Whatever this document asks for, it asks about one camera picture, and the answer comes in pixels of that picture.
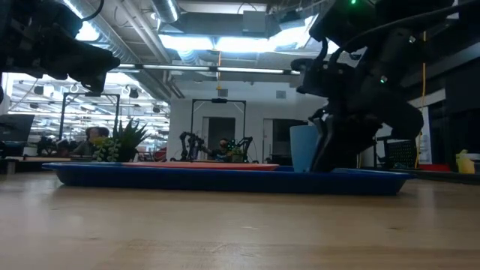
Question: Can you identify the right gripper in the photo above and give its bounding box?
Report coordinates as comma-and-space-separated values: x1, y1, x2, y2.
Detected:
292, 55, 425, 173

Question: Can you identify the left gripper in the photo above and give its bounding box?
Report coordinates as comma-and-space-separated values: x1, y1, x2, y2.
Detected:
0, 10, 121, 93

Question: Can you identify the blue plastic tray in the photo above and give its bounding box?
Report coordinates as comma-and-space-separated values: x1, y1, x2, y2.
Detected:
41, 161, 416, 196

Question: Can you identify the pink plate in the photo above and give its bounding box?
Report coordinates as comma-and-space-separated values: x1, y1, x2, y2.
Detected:
121, 161, 281, 172

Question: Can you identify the light blue cup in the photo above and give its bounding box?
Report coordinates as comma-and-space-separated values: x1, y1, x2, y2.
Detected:
289, 124, 320, 173

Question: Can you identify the person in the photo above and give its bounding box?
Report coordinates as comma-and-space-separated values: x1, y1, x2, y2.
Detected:
209, 137, 232, 161
73, 126, 110, 157

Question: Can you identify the black perforated rack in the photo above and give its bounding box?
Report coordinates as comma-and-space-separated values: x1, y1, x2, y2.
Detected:
374, 134, 421, 170

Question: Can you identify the trailing succulent plant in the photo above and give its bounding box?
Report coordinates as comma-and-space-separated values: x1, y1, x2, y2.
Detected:
91, 136, 122, 163

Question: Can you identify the spiky green potted plant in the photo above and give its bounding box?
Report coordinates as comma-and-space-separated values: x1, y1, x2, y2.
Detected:
112, 118, 151, 163

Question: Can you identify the dark computer monitor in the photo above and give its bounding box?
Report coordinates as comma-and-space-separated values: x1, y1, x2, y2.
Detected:
0, 114, 35, 143

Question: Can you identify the small green desk plant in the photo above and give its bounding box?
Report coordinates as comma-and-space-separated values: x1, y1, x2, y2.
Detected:
226, 139, 244, 163

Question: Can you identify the red box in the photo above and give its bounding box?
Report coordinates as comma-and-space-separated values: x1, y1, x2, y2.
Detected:
418, 163, 451, 173

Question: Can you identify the long ceiling light bar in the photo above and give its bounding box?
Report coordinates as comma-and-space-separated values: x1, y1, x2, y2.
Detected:
110, 63, 301, 76

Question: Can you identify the yellow bottle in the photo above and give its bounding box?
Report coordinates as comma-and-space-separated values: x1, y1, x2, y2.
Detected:
455, 148, 476, 174

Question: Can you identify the grey ceiling air unit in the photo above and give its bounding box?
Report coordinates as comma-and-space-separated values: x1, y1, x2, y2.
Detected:
241, 10, 272, 35

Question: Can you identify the black metal rig frame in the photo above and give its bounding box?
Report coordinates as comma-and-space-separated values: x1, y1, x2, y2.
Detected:
190, 98, 248, 143
58, 92, 121, 142

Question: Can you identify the large ribbed ceiling duct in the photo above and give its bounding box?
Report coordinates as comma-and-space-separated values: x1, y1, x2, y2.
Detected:
59, 0, 173, 103

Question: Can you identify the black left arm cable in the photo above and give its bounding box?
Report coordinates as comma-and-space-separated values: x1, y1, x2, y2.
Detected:
80, 0, 106, 23

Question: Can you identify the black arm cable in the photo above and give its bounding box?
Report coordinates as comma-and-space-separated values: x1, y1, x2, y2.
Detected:
337, 0, 480, 53
80, 0, 106, 23

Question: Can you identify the round silver ceiling duct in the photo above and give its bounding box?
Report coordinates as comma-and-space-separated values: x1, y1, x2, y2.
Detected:
151, 0, 181, 24

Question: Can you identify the short yellow hanging cable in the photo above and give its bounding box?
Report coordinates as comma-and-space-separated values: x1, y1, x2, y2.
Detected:
216, 50, 223, 91

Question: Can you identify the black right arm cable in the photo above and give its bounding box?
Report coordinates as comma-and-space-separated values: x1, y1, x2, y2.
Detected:
337, 0, 480, 53

